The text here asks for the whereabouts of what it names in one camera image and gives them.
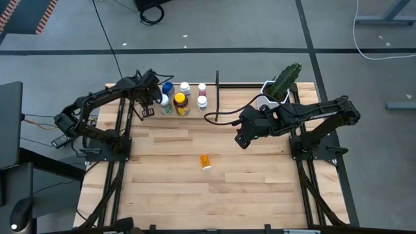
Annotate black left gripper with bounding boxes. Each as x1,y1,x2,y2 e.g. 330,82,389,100
141,96,159,119

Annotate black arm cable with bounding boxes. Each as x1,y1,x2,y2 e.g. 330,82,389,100
203,93,283,127
155,73,176,86

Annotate black power adapter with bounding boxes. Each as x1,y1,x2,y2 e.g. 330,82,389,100
51,134,71,150

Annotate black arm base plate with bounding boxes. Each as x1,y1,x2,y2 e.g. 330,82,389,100
289,135,349,161
84,136,133,163

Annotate blue lid Tums jar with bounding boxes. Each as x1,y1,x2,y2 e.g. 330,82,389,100
161,81,176,99

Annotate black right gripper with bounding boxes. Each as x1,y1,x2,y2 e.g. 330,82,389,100
234,106,271,151

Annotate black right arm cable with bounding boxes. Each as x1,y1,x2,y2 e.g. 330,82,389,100
203,93,283,127

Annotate coiled black cable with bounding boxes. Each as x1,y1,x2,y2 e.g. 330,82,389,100
139,5,166,26

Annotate wide white cap bottle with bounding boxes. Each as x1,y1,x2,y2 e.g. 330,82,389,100
158,94,174,116

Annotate grey metal table leg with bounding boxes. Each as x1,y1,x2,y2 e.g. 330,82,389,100
354,0,416,26

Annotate orange pill bottle white cap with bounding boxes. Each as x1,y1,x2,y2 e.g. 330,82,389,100
200,154,213,172

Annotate silver metal plate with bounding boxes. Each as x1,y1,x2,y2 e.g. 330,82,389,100
283,229,322,234

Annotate thin black floor cable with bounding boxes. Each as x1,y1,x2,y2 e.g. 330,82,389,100
92,0,125,83

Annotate white hexagonal plant pot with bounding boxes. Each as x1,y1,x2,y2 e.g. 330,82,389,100
256,80,291,111

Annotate white cap clear bottle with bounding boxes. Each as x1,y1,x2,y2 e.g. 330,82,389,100
196,95,209,113

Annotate white floor cable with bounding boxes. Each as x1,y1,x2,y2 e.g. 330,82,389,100
352,0,416,61

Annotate white melatonin bottle blue label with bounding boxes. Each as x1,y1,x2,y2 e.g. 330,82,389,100
179,81,192,97

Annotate grey metal bar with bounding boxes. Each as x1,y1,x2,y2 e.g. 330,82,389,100
385,101,416,111

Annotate yellow cap brown bottle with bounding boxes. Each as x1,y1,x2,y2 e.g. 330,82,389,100
173,92,191,117

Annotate dark mat with orange stripes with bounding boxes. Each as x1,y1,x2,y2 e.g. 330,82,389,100
0,0,59,45

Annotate green cactus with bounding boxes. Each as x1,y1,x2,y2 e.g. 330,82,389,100
270,62,303,101

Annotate dark grey monitor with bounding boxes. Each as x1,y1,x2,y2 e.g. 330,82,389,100
0,81,24,170

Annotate thin black desk cable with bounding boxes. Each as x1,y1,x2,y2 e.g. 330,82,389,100
22,112,66,118

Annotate black box on floor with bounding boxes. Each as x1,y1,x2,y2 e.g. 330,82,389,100
135,0,173,12

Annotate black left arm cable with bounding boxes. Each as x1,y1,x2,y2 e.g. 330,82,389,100
155,73,176,86

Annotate black metal rig frame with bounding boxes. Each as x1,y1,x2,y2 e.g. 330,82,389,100
73,83,358,234

